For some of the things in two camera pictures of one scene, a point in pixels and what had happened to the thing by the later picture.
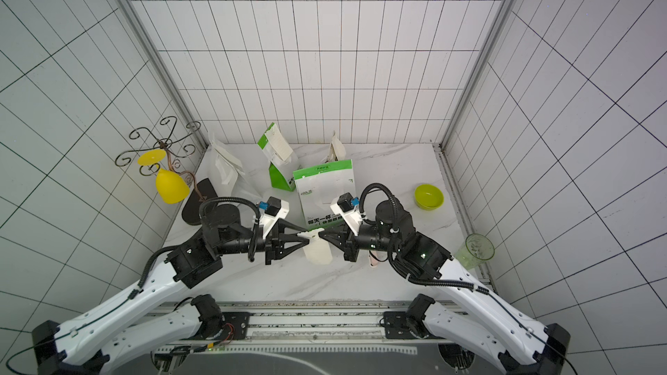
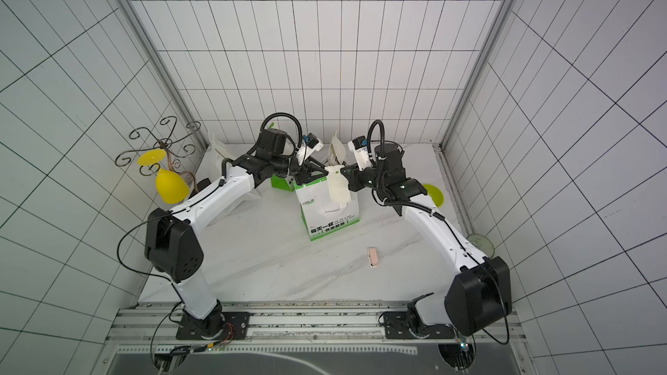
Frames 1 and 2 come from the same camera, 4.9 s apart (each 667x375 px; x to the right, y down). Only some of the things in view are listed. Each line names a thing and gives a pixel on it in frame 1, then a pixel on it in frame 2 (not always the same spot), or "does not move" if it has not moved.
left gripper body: x=236 y=245 -> x=302 y=175
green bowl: x=428 y=197 does not move
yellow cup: x=171 y=187 does not move
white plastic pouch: x=226 y=173 does not move
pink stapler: x=373 y=262 does not move
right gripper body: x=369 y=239 -> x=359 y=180
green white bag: x=319 y=187 does not move
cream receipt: x=318 y=252 -> x=338 y=185
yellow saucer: x=152 y=157 does not move
